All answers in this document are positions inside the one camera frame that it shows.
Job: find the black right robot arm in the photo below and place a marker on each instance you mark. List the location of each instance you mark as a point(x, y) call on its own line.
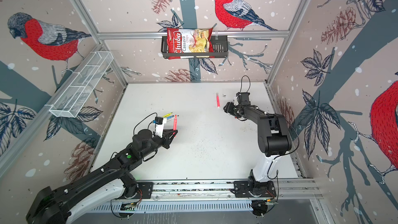
point(274, 142)

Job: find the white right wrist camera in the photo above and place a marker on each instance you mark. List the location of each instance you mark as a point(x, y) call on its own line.
point(243, 98)

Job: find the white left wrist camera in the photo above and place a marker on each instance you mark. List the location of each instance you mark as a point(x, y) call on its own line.
point(159, 126)

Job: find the white mesh wall tray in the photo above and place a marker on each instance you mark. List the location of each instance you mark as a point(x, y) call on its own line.
point(73, 98)

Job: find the black wire wall basket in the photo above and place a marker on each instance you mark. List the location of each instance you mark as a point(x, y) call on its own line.
point(219, 44)

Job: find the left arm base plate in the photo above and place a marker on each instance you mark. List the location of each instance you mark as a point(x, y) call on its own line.
point(139, 190)

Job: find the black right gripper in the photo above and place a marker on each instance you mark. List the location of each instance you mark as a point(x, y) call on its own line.
point(228, 108)

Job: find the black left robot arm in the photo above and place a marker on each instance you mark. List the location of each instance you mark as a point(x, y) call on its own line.
point(113, 180)

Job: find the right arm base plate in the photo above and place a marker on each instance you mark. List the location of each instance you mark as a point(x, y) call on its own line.
point(246, 189)

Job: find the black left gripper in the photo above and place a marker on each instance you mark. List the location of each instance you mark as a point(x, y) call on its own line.
point(169, 132)

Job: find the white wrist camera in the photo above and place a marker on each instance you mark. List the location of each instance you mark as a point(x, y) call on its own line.
point(243, 98)
point(159, 126)

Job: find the aluminium front rail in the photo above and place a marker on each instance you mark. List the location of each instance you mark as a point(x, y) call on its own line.
point(220, 190)

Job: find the red cassava chips bag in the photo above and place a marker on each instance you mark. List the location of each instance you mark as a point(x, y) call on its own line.
point(187, 41)

